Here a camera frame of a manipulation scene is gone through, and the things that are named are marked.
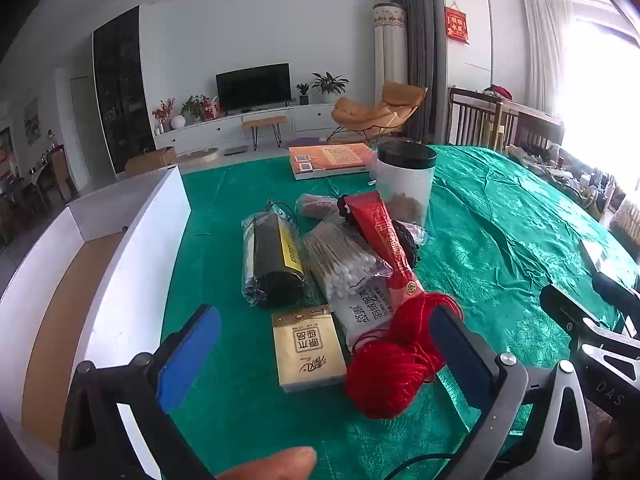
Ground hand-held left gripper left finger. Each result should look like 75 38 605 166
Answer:
59 304 222 480

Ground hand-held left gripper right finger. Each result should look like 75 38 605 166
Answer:
430 305 593 480

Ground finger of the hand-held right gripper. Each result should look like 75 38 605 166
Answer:
539 284 608 333
592 272 640 313

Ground red yarn ball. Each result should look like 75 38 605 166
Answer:
345 292 463 421

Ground beige tissue pack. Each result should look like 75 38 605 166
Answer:
271 305 348 393

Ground white cardboard box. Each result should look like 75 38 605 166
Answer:
0 165 193 453

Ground black socks package yellow label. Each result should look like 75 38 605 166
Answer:
241 202 313 308

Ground black lace hair net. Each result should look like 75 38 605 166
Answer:
395 220 426 266

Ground long red packet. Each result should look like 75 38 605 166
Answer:
337 192 426 301

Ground person's left hand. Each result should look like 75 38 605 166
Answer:
219 446 318 480

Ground white flat device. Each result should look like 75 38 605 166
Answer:
580 237 640 281

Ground white printed packet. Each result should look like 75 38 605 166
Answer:
332 280 401 351

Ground green tablecloth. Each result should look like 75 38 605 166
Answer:
160 145 640 480

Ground pile of household clutter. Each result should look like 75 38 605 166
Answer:
500 140 640 241

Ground cotton swabs packet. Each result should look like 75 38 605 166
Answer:
300 222 396 303

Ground clear jar black lid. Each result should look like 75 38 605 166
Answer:
375 141 438 228

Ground pink printed packet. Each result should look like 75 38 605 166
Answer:
295 193 343 221

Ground beige pet mat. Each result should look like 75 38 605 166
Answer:
177 147 219 170

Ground brown cardboard box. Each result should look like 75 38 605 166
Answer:
125 146 178 177

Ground wooden dining chair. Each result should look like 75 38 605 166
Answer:
35 145 78 206

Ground white tv cabinet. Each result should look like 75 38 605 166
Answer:
152 102 341 156

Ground orange book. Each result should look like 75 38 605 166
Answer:
288 142 378 181

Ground wooden bench black legs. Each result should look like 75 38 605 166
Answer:
242 116 288 151

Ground red flower arrangement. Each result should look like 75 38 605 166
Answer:
152 98 176 133

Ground bushy green potted plant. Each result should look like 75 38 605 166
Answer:
180 95 211 122

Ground white sheer curtain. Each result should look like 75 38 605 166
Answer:
522 0 576 121

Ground orange lounge chair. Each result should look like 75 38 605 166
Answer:
327 81 428 143

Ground white interior door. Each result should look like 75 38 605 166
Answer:
70 76 98 161

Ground tall black display cabinet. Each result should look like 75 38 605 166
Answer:
92 6 157 173

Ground black television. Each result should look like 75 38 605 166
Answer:
216 63 292 112

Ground large green potted plant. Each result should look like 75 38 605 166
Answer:
311 72 350 103

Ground covered standing air conditioner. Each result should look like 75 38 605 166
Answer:
372 3 408 111

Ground grey curtain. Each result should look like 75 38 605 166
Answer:
390 0 448 143

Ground framed wall painting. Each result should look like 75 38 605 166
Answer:
24 97 42 145

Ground red wall hanging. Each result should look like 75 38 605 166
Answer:
444 2 471 46

